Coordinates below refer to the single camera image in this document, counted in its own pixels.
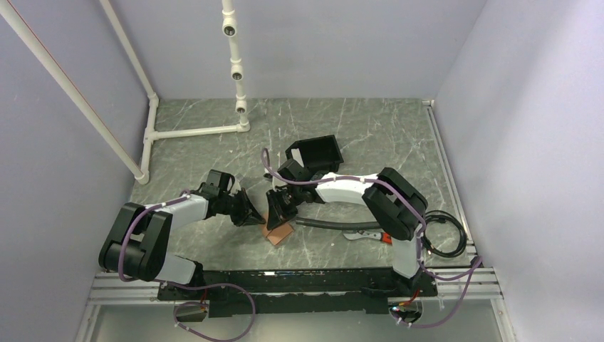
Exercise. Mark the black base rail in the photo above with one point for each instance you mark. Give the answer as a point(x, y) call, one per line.
point(293, 291)

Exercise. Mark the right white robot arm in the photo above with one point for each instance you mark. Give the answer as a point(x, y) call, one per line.
point(395, 204)

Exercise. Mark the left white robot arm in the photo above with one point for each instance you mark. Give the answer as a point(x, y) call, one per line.
point(136, 245)

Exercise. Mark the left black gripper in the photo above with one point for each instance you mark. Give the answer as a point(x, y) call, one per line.
point(248, 214)

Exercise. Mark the aluminium frame rail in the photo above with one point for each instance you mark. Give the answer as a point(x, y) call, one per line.
point(449, 177)

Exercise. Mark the red handled pruning shears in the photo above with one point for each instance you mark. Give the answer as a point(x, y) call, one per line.
point(378, 236)

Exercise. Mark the black plastic card tray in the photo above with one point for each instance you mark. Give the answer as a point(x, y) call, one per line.
point(317, 154)

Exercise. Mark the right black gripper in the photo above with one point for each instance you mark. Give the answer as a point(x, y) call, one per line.
point(277, 212)

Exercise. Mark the brown leather card holder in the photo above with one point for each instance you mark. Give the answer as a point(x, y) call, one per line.
point(277, 235)

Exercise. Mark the white pvc pipe frame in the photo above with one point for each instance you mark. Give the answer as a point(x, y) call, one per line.
point(72, 106)

